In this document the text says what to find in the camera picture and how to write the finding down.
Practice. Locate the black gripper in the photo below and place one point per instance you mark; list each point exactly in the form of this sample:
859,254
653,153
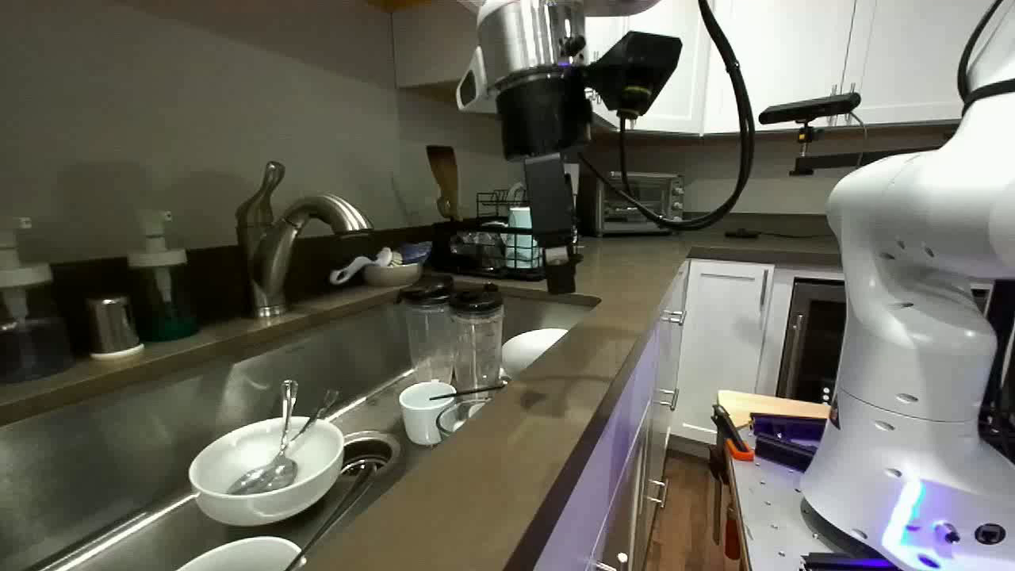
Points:
540,117

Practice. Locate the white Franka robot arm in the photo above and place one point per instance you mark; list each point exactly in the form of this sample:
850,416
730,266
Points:
919,320

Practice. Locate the white teal bottle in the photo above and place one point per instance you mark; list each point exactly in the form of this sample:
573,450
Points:
522,238

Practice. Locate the silver toaster oven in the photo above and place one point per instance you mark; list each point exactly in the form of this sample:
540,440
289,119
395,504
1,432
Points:
642,203

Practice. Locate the wooden spatula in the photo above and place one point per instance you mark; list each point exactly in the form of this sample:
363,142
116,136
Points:
445,178

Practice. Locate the white plate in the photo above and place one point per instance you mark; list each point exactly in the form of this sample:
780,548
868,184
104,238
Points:
531,349
241,555

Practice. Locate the clear blender jar black lid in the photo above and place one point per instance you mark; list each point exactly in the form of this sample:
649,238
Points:
478,341
426,335

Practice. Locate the silver brush holder dish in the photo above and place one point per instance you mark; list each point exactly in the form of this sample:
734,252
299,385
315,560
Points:
395,274

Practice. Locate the white lower cabinet door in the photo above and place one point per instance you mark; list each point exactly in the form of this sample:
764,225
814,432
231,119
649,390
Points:
723,349

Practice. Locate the white cup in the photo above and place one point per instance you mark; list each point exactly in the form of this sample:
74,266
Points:
418,416

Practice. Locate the white counter base drawers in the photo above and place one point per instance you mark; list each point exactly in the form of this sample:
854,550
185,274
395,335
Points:
634,455

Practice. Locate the dark built-in oven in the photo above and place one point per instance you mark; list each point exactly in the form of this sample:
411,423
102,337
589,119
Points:
814,337

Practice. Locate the white upper cabinets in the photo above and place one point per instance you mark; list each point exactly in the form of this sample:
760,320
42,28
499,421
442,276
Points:
802,51

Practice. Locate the wooden board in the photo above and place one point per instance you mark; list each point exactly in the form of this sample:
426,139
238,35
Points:
770,404

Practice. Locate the metal fork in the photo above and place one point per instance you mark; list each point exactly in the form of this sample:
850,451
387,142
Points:
315,416

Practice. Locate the purple box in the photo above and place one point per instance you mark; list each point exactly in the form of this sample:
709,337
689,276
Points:
791,440

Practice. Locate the dark long knife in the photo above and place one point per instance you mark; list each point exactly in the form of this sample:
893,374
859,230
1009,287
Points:
336,509

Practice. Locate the metal spoon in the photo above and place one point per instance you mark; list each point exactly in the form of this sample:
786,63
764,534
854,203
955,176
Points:
278,460

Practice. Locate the large white bowl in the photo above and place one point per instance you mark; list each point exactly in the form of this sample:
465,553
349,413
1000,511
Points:
263,488

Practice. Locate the green soap dispenser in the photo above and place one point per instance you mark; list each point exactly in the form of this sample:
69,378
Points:
158,302

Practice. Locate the small metal shaker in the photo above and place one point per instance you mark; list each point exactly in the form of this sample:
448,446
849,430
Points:
113,324

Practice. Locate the stainless steel sink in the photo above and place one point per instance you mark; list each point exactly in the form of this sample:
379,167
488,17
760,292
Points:
128,446

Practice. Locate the dark clear soap dispenser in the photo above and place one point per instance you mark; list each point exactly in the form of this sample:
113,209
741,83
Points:
29,337

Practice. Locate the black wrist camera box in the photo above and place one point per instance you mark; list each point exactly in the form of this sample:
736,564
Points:
634,67

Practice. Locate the black camera on stand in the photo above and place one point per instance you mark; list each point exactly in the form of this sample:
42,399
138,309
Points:
808,110

